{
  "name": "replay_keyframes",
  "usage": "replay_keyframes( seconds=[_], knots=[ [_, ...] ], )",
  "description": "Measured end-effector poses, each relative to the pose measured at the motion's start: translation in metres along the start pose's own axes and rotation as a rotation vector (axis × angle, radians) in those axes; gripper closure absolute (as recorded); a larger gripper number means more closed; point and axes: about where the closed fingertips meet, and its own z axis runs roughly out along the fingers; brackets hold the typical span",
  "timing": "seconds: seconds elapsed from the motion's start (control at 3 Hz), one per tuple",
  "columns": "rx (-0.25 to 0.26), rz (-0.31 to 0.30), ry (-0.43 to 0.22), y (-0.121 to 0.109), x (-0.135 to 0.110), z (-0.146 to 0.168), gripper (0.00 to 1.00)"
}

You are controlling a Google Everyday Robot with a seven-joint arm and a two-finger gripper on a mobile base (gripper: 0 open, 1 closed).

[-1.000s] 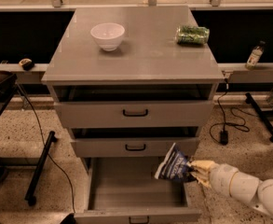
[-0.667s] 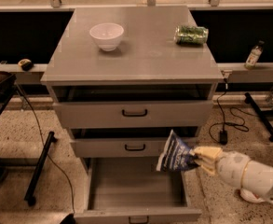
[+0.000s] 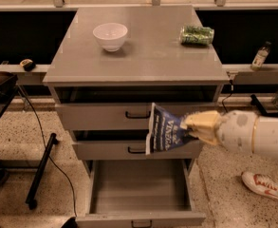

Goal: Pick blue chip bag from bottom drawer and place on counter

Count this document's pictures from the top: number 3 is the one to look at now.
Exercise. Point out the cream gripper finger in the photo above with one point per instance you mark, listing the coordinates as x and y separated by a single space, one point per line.
200 120
205 136

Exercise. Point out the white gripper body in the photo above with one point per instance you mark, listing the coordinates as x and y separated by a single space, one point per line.
236 131

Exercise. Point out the blue chip bag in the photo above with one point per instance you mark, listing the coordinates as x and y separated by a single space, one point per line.
165 131

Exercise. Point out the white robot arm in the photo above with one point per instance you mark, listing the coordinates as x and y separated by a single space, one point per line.
264 137

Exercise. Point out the bottom grey drawer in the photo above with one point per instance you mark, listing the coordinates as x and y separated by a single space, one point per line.
140 194

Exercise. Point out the grey drawer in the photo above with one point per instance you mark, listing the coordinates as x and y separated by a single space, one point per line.
124 107
125 145
140 194

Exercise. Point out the grey drawer cabinet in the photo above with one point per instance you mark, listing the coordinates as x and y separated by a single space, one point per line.
150 56

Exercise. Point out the middle grey drawer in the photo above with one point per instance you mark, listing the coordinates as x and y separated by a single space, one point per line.
125 145

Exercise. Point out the top grey drawer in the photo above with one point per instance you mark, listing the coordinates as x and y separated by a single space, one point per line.
124 107

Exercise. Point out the black stand leg right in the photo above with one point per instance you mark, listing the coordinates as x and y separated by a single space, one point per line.
261 109

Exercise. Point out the black stand leg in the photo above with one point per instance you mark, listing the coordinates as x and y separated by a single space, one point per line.
31 202
261 109

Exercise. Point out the white red sneaker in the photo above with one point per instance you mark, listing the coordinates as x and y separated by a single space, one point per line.
260 184

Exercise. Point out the small glass bottle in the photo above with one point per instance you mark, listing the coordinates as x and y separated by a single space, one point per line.
261 56

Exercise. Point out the green soda can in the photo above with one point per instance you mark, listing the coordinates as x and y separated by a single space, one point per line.
196 35

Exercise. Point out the white bowl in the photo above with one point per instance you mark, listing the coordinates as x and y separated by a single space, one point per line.
110 36

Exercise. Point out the small yellow black device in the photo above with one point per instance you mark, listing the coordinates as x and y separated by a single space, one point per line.
27 65

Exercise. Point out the black stand leg left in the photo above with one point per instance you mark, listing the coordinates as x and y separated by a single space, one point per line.
31 202

